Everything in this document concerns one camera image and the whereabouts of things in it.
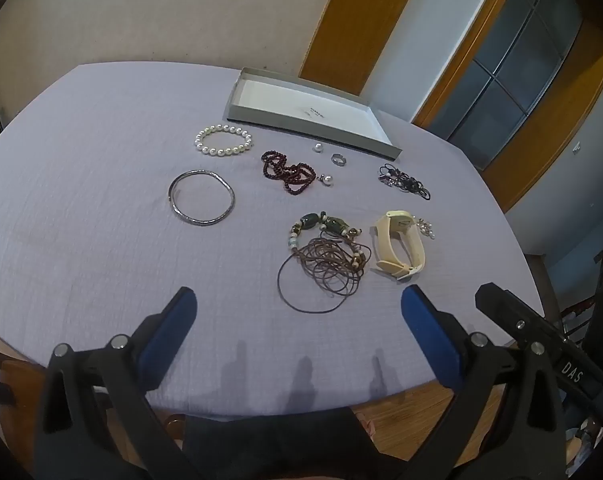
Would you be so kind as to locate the silver bangle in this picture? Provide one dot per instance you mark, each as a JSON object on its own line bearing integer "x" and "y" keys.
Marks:
{"x": 191, "y": 220}

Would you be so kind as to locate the wooden framed glass door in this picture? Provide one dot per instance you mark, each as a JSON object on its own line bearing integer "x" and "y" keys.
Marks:
{"x": 521, "y": 60}

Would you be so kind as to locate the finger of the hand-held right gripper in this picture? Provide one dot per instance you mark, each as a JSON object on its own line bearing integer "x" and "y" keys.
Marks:
{"x": 506, "y": 312}

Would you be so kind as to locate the pearl earring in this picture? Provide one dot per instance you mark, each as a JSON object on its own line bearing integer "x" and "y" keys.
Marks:
{"x": 326, "y": 178}
{"x": 317, "y": 148}

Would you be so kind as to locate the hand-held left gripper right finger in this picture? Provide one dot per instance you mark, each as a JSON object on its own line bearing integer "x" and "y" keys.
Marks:
{"x": 426, "y": 330}

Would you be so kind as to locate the grey cardboard box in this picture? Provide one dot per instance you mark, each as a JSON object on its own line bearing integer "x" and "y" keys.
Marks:
{"x": 281, "y": 95}

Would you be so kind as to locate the cream wristwatch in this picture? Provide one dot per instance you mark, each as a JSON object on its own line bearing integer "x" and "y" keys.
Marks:
{"x": 396, "y": 222}

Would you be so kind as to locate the wide wooden door panel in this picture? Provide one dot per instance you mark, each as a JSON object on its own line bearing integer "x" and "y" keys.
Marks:
{"x": 361, "y": 25}

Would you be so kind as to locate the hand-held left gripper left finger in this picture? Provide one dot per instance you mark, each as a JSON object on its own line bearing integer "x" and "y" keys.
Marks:
{"x": 174, "y": 320}

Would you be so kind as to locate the lavender tablecloth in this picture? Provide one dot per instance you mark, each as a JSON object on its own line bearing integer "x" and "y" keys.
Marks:
{"x": 106, "y": 135}

